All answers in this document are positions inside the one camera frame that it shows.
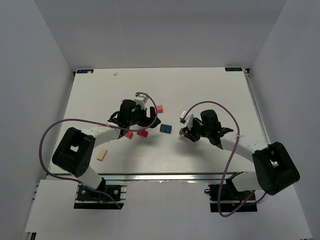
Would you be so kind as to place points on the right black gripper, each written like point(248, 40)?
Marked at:
point(194, 130)

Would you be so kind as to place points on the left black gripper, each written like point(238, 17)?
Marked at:
point(146, 116)

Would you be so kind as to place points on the brown wood block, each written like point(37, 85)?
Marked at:
point(181, 131)

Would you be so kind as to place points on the blue wood block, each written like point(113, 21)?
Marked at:
point(165, 128)

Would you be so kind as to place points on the natural wood block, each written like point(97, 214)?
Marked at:
point(101, 154)

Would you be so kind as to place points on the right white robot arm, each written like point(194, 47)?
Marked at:
point(274, 169)

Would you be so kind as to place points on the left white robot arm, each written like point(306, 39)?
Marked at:
point(74, 152)

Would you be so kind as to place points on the red roof block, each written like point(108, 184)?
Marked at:
point(142, 133)

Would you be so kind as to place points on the orange arch block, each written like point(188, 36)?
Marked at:
point(129, 134)

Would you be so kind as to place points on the orange cube centre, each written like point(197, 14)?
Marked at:
point(160, 109)

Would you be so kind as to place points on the right blue table label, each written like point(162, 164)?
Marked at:
point(233, 69)

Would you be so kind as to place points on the blue table label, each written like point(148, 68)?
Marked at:
point(233, 69)
point(84, 71)

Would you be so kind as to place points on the left blue table label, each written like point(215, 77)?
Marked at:
point(84, 71)

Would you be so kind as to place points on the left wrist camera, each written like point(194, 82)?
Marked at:
point(142, 99)

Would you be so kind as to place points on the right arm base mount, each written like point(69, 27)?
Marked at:
point(230, 199)

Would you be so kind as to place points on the aluminium table rail front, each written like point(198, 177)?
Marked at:
point(163, 177)

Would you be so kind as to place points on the aluminium table rail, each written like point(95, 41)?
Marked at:
point(256, 105)
point(163, 177)

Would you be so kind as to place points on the aluminium table rail right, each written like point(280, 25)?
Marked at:
point(256, 105)

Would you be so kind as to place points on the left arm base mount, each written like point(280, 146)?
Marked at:
point(88, 200)

